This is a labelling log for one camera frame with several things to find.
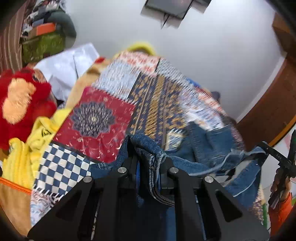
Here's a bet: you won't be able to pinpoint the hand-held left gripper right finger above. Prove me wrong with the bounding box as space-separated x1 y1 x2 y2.
159 160 271 241

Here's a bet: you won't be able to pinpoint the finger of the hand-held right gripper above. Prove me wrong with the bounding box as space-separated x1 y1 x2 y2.
258 141 291 168

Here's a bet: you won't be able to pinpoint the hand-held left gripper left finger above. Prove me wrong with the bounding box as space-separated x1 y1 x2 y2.
27 153 139 241

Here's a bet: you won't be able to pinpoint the blue denim jeans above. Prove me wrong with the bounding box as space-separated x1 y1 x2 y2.
89 124 267 241

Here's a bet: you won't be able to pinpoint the person's right forearm orange sleeve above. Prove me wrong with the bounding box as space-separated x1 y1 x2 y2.
268 192 296 237

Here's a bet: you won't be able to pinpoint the person's right hand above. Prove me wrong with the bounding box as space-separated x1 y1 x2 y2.
271 172 292 203

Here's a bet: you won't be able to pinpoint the colourful floor mat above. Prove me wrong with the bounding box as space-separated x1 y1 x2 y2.
258 183 270 227

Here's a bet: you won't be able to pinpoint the patchwork printed blanket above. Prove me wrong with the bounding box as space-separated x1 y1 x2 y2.
30 50 266 227

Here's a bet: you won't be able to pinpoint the tan fleece blanket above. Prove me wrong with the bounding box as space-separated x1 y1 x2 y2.
62 58 116 112

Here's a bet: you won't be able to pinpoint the yellow printed cloth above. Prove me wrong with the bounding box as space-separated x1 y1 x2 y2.
2 108 75 189

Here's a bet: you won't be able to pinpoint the red plush toy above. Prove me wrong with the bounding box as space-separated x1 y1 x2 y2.
0 70 57 151

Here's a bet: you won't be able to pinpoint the brown cloth with orange trim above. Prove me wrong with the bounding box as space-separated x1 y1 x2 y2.
0 177 33 234

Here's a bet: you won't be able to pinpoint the white pillow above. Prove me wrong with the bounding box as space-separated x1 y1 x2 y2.
35 43 100 101

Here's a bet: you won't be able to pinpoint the yellow plush toy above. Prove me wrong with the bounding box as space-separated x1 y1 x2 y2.
126 42 157 56

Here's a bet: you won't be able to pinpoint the green patterned box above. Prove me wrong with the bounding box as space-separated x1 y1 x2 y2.
21 32 66 63

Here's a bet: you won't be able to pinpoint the grey cushion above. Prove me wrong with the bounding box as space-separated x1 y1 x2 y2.
50 11 77 39

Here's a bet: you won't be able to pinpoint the orange box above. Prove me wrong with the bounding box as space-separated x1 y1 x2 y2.
32 22 57 37

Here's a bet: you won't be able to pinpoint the striped brown curtain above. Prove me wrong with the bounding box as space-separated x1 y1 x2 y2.
0 0 35 75

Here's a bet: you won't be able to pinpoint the pile of clutter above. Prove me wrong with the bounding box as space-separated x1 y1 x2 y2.
21 0 67 37

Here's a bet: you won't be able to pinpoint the wooden door frame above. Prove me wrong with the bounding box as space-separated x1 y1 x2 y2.
236 14 296 151

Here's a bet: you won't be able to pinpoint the black monitor cable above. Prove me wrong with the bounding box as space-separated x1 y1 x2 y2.
161 13 173 29

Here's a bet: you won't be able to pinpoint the small black wall monitor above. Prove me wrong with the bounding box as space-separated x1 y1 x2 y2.
144 0 194 20

